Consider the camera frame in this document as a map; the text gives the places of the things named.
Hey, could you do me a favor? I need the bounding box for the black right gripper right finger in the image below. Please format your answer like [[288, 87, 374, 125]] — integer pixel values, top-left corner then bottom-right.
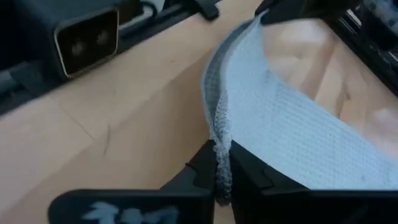
[[229, 139, 398, 224]]

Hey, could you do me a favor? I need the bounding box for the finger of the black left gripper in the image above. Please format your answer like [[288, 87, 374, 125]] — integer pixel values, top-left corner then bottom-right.
[[254, 0, 362, 26]]

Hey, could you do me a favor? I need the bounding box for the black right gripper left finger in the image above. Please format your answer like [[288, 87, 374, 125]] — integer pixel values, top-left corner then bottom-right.
[[48, 139, 217, 224]]

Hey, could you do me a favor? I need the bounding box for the grey microfiber towel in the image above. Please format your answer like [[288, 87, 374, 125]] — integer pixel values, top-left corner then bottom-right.
[[200, 11, 398, 207]]

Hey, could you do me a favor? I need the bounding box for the black boxy depth camera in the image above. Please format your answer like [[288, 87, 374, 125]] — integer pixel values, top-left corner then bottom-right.
[[12, 0, 123, 82]]

